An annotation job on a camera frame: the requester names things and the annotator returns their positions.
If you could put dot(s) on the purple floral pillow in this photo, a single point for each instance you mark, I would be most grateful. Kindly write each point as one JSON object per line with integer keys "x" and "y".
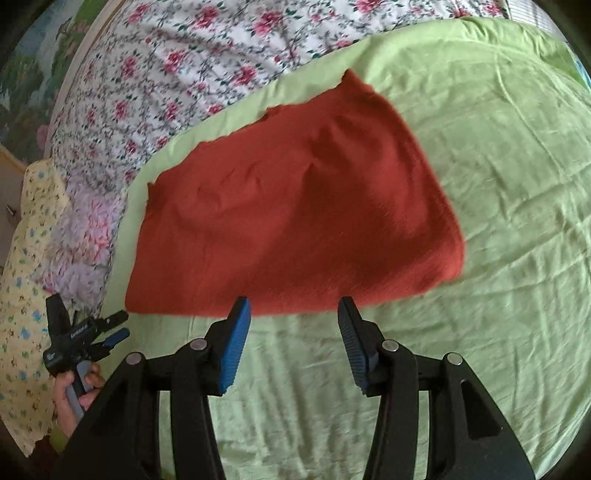
{"x": 83, "y": 230}

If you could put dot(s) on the yellow floral pillow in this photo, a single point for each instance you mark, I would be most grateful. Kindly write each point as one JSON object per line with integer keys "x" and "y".
{"x": 23, "y": 300}

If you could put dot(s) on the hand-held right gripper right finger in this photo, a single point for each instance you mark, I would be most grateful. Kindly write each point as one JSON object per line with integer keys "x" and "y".
{"x": 353, "y": 346}

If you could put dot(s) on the wooden bedside cabinet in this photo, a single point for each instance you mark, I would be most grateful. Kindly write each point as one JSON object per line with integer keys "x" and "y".
{"x": 9, "y": 194}

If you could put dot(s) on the wall poster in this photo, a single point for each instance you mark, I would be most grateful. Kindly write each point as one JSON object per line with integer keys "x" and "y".
{"x": 32, "y": 83}

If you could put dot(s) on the white floral quilt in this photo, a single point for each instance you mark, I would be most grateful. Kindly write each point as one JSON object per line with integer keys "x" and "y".
{"x": 184, "y": 60}

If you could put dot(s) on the rust red knit sweater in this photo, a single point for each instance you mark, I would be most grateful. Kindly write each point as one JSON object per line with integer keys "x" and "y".
{"x": 300, "y": 207}

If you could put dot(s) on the person's left hand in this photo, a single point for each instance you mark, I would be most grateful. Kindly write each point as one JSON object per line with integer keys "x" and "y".
{"x": 64, "y": 415}

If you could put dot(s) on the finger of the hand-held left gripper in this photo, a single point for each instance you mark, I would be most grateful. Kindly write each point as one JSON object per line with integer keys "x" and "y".
{"x": 115, "y": 340}
{"x": 113, "y": 319}

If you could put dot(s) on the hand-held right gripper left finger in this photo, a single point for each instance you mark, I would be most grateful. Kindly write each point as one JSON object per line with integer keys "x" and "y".
{"x": 235, "y": 341}

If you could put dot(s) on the light green bed sheet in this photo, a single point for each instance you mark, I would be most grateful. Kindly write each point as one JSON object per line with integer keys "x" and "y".
{"x": 485, "y": 230}

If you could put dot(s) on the teal cloth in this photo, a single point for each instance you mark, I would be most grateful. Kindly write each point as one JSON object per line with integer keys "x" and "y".
{"x": 582, "y": 67}

